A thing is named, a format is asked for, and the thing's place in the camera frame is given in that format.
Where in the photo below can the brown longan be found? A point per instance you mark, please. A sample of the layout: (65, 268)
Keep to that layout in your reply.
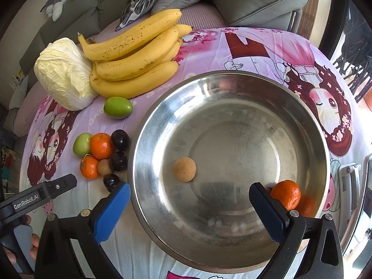
(184, 169)
(105, 167)

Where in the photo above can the stainless steel bowl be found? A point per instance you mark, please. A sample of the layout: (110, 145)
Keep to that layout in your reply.
(232, 139)

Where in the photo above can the grey sofa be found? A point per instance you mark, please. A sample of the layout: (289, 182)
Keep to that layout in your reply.
(87, 8)

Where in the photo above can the dark purple plum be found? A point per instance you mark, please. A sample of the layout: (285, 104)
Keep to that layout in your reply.
(120, 140)
(111, 181)
(118, 161)

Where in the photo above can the person's left hand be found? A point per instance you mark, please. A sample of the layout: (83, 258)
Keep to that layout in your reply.
(35, 242)

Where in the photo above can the white bag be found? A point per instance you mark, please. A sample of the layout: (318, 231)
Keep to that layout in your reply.
(19, 90)

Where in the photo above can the napa cabbage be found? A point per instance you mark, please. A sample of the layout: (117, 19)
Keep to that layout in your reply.
(64, 72)

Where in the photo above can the black metal rack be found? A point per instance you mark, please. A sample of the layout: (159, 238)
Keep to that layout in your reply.
(359, 64)

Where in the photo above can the speckled yellow banana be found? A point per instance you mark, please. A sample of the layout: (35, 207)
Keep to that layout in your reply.
(130, 37)

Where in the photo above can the large green fruit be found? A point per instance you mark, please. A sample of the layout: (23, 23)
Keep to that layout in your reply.
(117, 108)

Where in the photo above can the pink printed tablecloth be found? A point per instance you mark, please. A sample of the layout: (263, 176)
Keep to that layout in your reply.
(203, 52)

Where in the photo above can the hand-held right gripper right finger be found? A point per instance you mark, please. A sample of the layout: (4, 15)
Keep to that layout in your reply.
(267, 213)

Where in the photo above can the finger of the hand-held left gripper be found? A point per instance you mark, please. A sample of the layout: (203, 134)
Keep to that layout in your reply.
(62, 183)

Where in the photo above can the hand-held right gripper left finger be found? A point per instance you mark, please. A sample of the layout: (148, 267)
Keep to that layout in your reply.
(112, 210)

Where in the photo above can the orange mandarin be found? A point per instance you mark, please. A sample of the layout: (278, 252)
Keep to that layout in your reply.
(286, 194)
(101, 146)
(89, 167)

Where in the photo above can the small green fruit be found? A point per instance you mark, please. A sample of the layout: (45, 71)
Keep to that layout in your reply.
(82, 143)

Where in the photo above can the silver metal frame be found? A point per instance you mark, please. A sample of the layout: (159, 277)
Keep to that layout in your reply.
(348, 177)

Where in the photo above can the black white patterned pillow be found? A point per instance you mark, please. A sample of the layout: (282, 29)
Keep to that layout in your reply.
(139, 0)

